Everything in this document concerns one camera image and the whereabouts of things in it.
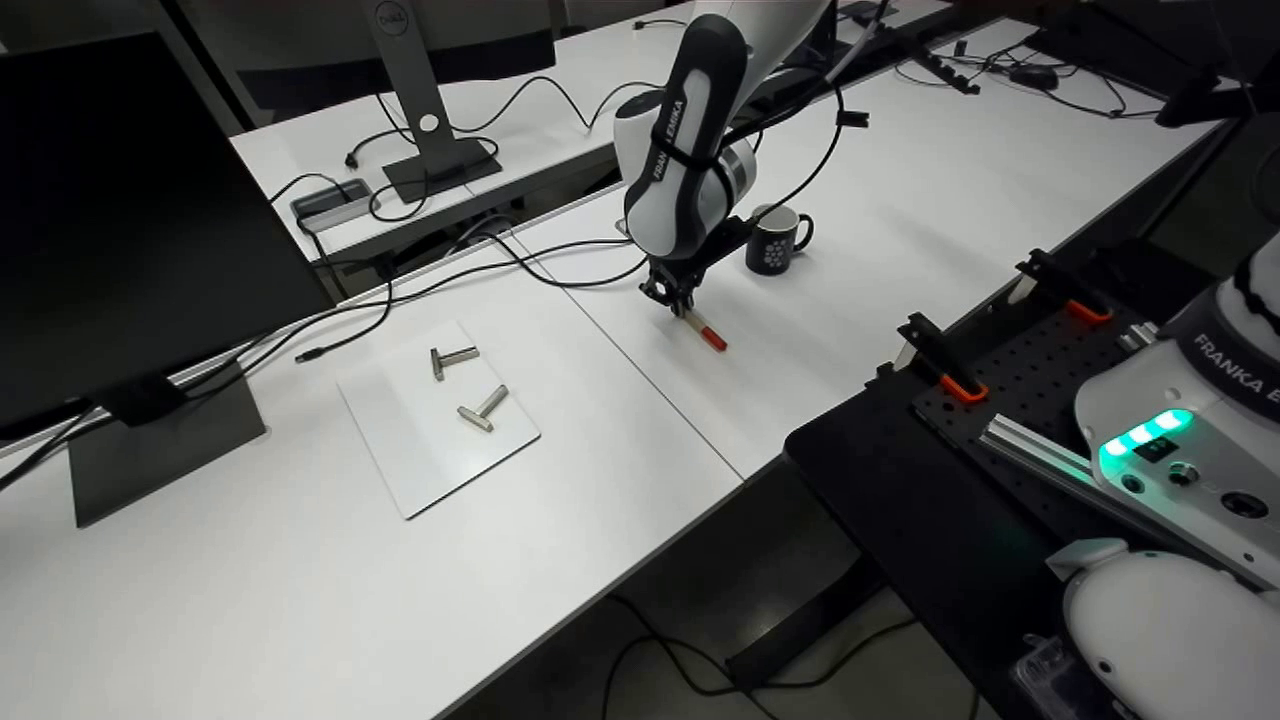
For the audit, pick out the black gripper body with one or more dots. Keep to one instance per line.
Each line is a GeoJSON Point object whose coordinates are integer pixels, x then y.
{"type": "Point", "coordinates": [701, 266]}

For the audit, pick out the tan marker with red cap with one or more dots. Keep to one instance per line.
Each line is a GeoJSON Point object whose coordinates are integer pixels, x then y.
{"type": "Point", "coordinates": [704, 334]}

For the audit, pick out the black mug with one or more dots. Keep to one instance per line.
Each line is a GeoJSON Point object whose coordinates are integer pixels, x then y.
{"type": "Point", "coordinates": [773, 243]}

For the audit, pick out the grey metal bolt piece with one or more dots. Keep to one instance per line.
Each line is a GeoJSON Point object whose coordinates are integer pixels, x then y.
{"type": "Point", "coordinates": [482, 404]}

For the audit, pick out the small black tape piece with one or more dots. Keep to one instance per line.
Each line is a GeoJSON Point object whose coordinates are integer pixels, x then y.
{"type": "Point", "coordinates": [853, 121]}

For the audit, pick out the white rectangular board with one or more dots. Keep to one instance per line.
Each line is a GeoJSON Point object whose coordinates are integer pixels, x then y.
{"type": "Point", "coordinates": [426, 454]}

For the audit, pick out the monitor with silver stand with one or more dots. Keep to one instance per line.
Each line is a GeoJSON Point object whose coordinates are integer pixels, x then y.
{"type": "Point", "coordinates": [416, 81]}

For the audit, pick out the black power strip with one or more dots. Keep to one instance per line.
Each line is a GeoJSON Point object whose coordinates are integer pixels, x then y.
{"type": "Point", "coordinates": [951, 67]}
{"type": "Point", "coordinates": [302, 182]}

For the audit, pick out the dark table foot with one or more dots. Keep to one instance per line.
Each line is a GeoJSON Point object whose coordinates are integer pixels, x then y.
{"type": "Point", "coordinates": [801, 620]}

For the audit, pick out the black power adapter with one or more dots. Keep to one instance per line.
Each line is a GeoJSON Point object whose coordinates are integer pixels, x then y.
{"type": "Point", "coordinates": [1035, 73]}

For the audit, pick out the large black computer monitor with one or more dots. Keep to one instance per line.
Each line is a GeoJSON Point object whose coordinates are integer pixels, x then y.
{"type": "Point", "coordinates": [135, 226]}

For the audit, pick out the black stand foot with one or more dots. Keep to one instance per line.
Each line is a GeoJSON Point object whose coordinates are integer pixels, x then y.
{"type": "Point", "coordinates": [1201, 106]}

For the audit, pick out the aluminium rail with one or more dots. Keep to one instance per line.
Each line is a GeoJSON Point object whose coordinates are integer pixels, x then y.
{"type": "Point", "coordinates": [1041, 446]}

